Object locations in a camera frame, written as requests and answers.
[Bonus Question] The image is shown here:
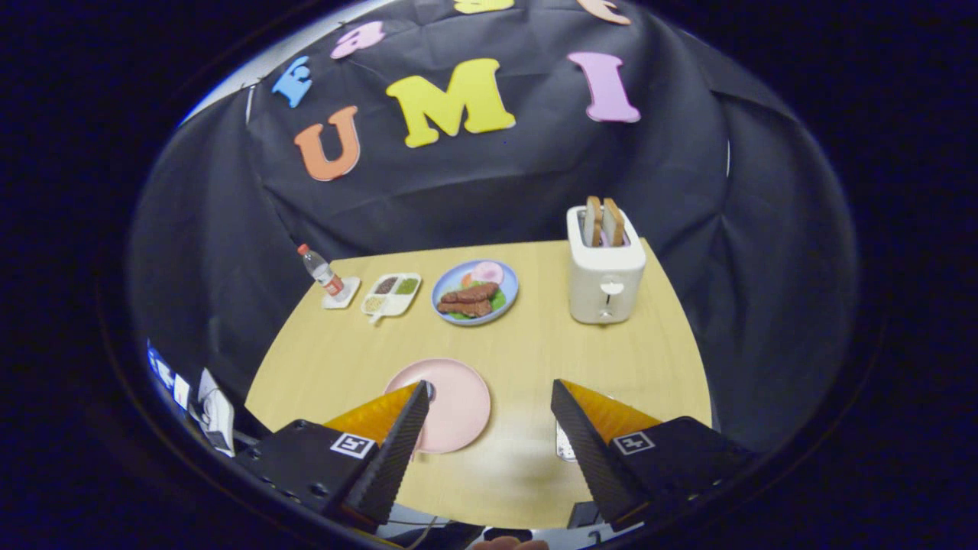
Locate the black backdrop cloth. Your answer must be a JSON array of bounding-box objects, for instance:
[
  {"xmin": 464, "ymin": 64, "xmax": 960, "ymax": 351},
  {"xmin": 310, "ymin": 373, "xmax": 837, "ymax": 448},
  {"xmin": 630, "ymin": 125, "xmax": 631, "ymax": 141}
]
[{"xmin": 126, "ymin": 0, "xmax": 860, "ymax": 459}]

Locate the white toaster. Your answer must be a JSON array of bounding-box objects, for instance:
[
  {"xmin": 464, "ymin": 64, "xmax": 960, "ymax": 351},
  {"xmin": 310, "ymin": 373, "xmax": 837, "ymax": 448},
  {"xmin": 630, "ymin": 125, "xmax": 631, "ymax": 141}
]
[{"xmin": 566, "ymin": 205, "xmax": 647, "ymax": 325}]

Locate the blue round plate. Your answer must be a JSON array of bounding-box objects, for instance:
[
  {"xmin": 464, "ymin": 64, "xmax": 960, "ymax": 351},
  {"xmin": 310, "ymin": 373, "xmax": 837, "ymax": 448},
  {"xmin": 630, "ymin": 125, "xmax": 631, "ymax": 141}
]
[{"xmin": 432, "ymin": 260, "xmax": 520, "ymax": 327}]

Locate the clear water bottle red cap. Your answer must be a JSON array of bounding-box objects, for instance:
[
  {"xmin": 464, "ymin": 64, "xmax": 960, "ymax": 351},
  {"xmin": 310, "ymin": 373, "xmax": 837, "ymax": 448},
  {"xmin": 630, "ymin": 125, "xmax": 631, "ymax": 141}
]
[{"xmin": 297, "ymin": 244, "xmax": 345, "ymax": 297}]

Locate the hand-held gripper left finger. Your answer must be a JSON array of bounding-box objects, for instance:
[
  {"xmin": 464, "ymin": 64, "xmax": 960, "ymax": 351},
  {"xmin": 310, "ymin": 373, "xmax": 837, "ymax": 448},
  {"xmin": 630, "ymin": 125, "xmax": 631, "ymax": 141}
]
[{"xmin": 233, "ymin": 380, "xmax": 431, "ymax": 534}]

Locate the brown grilled sausage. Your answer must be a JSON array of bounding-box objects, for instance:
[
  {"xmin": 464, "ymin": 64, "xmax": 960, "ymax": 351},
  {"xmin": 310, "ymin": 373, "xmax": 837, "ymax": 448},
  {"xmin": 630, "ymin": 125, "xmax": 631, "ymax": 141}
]
[
  {"xmin": 437, "ymin": 299, "xmax": 494, "ymax": 319},
  {"xmin": 442, "ymin": 283, "xmax": 500, "ymax": 304}
]

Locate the pink round plate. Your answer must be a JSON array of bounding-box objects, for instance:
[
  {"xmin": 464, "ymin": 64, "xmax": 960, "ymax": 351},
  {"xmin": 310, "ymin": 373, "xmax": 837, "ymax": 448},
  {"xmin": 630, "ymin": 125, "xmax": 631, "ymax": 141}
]
[{"xmin": 384, "ymin": 358, "xmax": 492, "ymax": 455}]

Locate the lit computer screen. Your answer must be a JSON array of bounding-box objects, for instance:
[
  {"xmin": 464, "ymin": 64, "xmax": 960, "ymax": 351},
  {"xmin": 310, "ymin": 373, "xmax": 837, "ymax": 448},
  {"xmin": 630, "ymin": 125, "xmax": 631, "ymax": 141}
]
[{"xmin": 147, "ymin": 344, "xmax": 190, "ymax": 409}]

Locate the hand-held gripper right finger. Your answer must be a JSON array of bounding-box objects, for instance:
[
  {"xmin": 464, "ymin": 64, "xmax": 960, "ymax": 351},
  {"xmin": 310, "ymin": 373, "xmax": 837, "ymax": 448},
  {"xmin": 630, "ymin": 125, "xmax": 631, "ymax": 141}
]
[{"xmin": 550, "ymin": 379, "xmax": 753, "ymax": 532}]

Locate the white divided condiment dish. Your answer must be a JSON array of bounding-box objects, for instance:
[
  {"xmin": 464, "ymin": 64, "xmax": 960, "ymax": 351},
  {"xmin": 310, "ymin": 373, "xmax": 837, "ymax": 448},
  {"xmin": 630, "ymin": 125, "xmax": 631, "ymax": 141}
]
[{"xmin": 361, "ymin": 273, "xmax": 423, "ymax": 325}]

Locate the green lettuce leaf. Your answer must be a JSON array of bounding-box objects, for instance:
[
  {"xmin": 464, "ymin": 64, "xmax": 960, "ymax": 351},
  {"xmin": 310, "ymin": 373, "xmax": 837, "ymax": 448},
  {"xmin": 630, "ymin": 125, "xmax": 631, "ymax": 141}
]
[{"xmin": 443, "ymin": 277, "xmax": 507, "ymax": 322}]

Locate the small white square coaster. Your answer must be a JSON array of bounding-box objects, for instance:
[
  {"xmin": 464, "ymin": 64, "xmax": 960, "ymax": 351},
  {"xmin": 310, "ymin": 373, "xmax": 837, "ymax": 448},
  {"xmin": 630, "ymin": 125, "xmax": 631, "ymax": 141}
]
[{"xmin": 322, "ymin": 277, "xmax": 361, "ymax": 310}]

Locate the black box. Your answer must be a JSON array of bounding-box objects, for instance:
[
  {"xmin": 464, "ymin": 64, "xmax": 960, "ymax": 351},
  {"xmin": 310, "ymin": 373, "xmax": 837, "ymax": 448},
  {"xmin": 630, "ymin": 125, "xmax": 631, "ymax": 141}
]
[{"xmin": 567, "ymin": 500, "xmax": 606, "ymax": 529}]

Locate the silver square drain basket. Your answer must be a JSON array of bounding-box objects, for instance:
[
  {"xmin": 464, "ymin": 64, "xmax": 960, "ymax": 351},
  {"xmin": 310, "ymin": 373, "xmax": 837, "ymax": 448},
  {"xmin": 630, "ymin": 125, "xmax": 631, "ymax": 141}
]
[{"xmin": 555, "ymin": 419, "xmax": 579, "ymax": 464}]

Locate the white flat object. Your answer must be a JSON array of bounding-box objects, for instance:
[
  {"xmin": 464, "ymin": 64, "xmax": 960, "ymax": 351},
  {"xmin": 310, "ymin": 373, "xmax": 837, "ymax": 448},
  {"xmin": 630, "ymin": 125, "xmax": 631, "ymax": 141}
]
[{"xmin": 199, "ymin": 369, "xmax": 236, "ymax": 458}]

